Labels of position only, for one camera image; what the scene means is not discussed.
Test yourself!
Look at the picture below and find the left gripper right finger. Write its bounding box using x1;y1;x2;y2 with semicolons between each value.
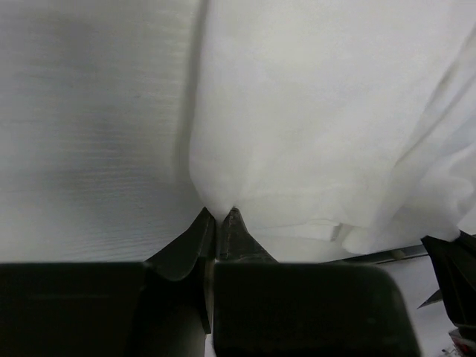
213;209;420;356

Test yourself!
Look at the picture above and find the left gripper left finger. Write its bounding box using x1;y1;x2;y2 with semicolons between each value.
1;210;215;356

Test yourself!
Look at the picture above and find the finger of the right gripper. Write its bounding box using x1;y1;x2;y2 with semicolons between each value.
422;231;475;335

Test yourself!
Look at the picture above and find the white printed t shirt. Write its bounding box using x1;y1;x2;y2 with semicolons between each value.
190;1;475;254

